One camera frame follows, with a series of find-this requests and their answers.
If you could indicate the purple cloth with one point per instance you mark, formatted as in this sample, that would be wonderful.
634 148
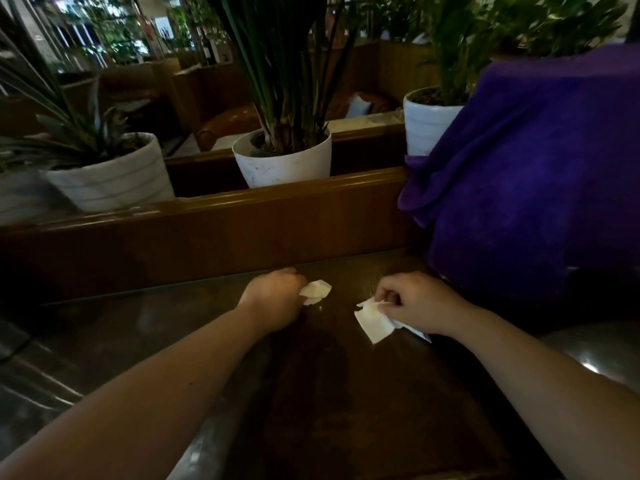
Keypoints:
530 169

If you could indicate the person's right forearm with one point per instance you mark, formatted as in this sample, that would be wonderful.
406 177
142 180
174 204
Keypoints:
555 394

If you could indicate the person's left hand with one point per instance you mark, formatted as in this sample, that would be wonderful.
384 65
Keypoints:
272 298

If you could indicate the ribbed white plant pot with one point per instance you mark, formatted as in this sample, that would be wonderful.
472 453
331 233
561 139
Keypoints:
112 177

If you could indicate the spiky green plant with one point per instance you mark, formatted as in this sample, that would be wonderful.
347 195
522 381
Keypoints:
65 114

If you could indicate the wooden planter ledge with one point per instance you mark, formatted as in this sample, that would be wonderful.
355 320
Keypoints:
210 229

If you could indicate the white cushion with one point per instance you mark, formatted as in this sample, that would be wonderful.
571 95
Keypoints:
358 105

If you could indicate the person's right hand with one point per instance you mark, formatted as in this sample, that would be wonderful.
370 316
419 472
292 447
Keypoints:
422 300

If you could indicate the smooth white plant pot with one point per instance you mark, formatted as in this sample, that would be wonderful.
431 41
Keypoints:
285 162

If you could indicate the bushy green plant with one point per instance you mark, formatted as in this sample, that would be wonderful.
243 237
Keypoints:
500 29

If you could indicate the person's left forearm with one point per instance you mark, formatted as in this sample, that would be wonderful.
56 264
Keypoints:
135 394

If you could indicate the small white tissue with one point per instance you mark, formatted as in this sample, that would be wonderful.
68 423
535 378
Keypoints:
316 290

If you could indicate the tall green leafy plant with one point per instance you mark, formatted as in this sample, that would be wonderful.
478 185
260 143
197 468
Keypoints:
287 59

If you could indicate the brown leather sofa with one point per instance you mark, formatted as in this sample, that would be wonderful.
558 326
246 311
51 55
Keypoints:
235 119

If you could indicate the person's right fingers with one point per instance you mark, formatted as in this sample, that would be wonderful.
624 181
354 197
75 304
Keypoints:
387 293

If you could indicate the person's left fingers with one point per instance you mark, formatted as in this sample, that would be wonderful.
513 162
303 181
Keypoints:
299 284

